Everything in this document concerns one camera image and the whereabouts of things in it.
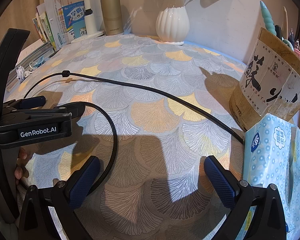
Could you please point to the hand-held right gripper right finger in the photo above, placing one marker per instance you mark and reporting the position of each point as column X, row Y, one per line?
column 218, row 180

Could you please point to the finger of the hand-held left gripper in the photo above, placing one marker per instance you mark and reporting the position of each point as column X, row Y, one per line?
column 33, row 101
column 70, row 110

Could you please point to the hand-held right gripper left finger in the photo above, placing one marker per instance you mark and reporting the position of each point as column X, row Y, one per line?
column 86, row 180

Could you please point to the person's left hand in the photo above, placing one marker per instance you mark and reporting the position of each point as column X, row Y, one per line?
column 20, row 165

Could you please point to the crumpled white paper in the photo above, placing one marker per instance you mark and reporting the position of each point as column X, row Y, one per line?
column 21, row 72

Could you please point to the blue face mask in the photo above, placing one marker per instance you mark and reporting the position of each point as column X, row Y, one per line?
column 37, row 62

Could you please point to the flat stack of booklets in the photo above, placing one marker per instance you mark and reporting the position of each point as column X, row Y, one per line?
column 30, row 60

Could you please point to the blue floral tissue pack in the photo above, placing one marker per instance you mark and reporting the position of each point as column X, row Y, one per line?
column 270, row 160

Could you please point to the row of upright books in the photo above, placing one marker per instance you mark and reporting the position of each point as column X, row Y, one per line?
column 62, row 20

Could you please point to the white lamp stand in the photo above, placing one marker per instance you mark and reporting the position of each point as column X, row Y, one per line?
column 91, row 20

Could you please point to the gold thermos canister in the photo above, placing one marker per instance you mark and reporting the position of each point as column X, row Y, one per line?
column 112, row 15

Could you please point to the bamboo pen holder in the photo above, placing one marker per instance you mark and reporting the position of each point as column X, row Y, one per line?
column 265, row 85

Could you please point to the white ribbed vase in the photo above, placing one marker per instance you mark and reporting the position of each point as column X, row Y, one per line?
column 172, row 22

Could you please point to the teal spiral horn pen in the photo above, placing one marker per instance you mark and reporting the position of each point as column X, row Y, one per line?
column 267, row 17

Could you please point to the wooden stick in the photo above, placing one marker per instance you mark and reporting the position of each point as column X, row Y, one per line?
column 285, row 22

